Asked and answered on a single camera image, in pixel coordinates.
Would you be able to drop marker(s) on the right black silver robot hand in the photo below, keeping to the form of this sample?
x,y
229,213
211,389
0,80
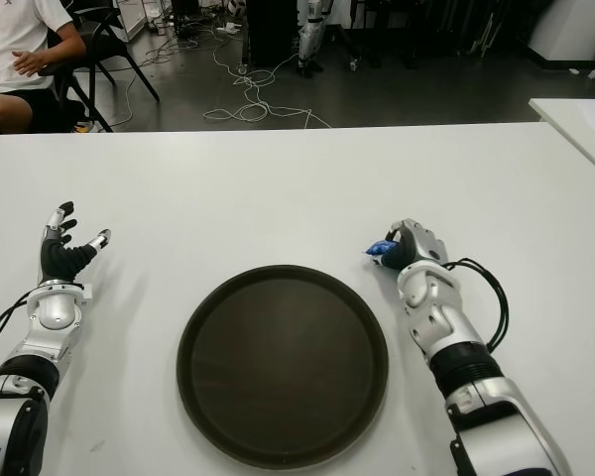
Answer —
x,y
416,248

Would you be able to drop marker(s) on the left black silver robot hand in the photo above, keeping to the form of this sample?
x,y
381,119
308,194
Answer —
x,y
59,263

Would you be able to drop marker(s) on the blue Oreo snack packet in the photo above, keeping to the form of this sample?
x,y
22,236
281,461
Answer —
x,y
379,247

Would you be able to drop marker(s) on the right silver black robot arm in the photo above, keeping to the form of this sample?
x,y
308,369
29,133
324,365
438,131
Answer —
x,y
441,317

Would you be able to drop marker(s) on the left silver black robot arm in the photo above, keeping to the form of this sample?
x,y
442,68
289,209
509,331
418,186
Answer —
x,y
54,310

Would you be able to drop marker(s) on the round dark brown tray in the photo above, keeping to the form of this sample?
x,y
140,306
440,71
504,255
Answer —
x,y
282,362

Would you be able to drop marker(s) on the white side table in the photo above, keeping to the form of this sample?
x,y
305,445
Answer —
x,y
560,119

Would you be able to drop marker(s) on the black stand with casters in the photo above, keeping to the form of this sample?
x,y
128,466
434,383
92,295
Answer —
x,y
353,63

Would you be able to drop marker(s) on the seated person in white shirt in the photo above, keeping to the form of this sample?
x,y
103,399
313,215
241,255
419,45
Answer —
x,y
10,44

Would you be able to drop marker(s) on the black chair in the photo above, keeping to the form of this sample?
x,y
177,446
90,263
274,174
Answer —
x,y
104,42

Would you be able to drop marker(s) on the standing silver humanoid robot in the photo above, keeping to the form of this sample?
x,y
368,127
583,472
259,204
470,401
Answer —
x,y
308,39

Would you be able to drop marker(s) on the black cabinet on casters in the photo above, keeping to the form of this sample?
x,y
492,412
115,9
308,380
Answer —
x,y
273,30

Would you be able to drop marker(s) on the white machine housing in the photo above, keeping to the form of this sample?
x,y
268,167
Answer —
x,y
570,25

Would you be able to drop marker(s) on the white power strip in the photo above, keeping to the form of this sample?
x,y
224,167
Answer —
x,y
228,28

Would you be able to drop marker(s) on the black white soccer ball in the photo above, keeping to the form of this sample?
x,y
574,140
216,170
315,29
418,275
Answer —
x,y
235,6

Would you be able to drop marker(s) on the folded silver metal frame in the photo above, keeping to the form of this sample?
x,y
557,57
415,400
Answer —
x,y
486,37

